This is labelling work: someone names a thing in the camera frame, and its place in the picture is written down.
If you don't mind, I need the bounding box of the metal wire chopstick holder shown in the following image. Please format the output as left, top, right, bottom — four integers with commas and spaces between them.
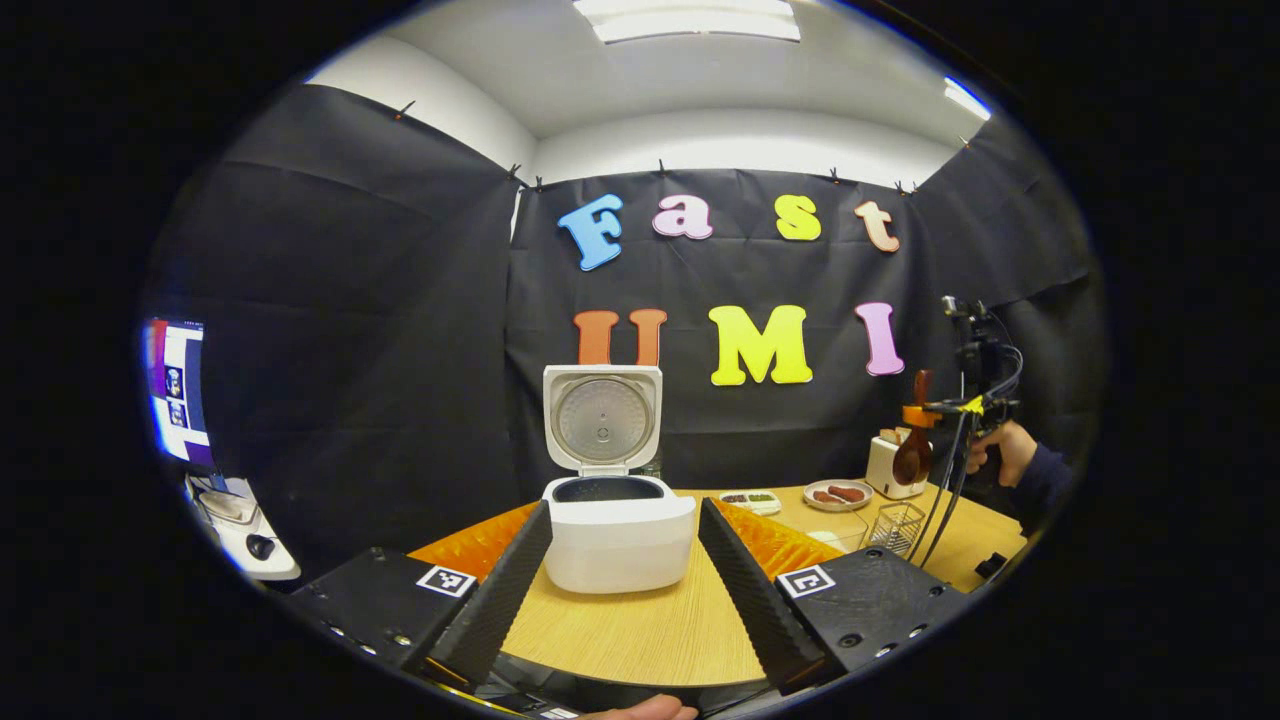
865, 502, 927, 558

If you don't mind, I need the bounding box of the long ceiling light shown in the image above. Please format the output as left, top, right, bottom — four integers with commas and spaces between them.
573, 0, 801, 44

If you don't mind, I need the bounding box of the white toaster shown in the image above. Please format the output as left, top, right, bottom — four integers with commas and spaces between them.
866, 428, 931, 500

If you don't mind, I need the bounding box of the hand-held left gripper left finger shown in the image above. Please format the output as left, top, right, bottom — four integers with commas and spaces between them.
295, 500, 554, 691

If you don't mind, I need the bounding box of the white rice cooker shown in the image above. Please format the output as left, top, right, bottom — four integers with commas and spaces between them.
541, 364, 698, 595

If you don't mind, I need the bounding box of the small ceiling light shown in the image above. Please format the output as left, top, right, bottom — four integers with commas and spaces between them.
943, 77, 993, 123

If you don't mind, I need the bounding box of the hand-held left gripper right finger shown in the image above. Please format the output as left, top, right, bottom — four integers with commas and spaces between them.
697, 497, 971, 696

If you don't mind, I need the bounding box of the brown wooden spoon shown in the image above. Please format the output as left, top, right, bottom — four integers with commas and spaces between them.
892, 370, 936, 488

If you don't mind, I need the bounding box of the black backdrop cloth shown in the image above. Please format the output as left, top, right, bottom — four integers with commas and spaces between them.
145, 85, 1106, 581

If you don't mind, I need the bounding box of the white side desk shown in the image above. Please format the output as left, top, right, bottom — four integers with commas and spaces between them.
185, 475, 301, 583

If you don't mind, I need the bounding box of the clear box of white rice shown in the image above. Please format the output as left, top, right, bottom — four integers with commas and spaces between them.
805, 510, 871, 553

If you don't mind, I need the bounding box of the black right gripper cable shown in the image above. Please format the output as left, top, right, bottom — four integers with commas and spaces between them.
915, 410, 1001, 571

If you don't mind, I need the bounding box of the white round plate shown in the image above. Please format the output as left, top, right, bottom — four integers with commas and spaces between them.
802, 480, 874, 513

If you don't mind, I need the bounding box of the computer monitor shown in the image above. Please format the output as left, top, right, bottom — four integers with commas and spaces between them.
145, 318, 216, 469

